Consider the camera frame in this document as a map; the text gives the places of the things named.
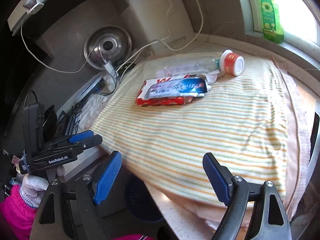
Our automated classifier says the clear plastic bottle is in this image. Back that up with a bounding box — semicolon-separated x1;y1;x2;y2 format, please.
156;56;220;78

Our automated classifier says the red white plastic cup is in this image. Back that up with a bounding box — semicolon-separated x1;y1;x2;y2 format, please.
219;49;245;76

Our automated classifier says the left white gloved hand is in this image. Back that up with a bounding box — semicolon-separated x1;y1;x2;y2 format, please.
19;174;50;209

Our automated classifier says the striped towel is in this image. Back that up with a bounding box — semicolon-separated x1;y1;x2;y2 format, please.
91;55;288;205

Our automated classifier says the pink left sleeve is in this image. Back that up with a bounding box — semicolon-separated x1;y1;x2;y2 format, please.
1;185;37;239

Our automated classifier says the white charger adapter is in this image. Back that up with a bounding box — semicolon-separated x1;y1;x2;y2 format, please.
103;61;118;78

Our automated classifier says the red blue toothpaste box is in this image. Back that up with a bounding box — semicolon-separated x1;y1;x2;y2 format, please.
136;75;211;106

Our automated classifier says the steel pot lid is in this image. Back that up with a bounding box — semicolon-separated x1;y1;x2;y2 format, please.
84;24;132;71

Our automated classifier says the white cutting board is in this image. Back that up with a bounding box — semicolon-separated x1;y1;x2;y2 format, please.
121;0;195;51

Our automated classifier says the green dish soap bottle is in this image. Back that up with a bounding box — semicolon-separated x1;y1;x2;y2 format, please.
259;0;285;44

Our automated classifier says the white cable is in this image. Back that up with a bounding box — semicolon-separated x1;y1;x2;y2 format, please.
20;0;205;81

